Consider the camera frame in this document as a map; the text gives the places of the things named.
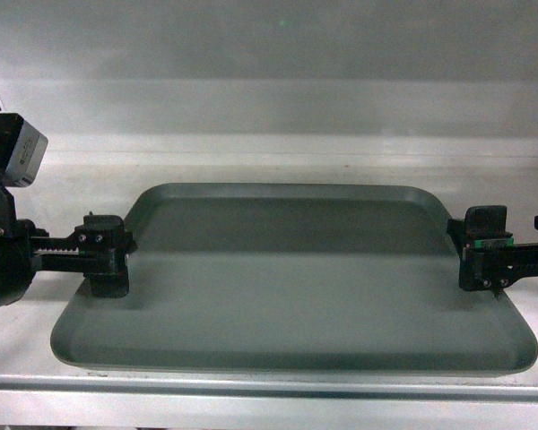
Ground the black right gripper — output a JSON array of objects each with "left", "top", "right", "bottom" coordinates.
[{"left": 447, "top": 205, "right": 538, "bottom": 297}]

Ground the grey rectangular serving tray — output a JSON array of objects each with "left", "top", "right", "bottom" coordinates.
[{"left": 51, "top": 184, "right": 538, "bottom": 374}]

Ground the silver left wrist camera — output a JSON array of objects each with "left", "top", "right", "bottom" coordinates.
[{"left": 3, "top": 122, "right": 48, "bottom": 187}]

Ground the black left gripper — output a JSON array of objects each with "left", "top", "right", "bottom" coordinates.
[{"left": 0, "top": 113, "right": 136, "bottom": 307}]

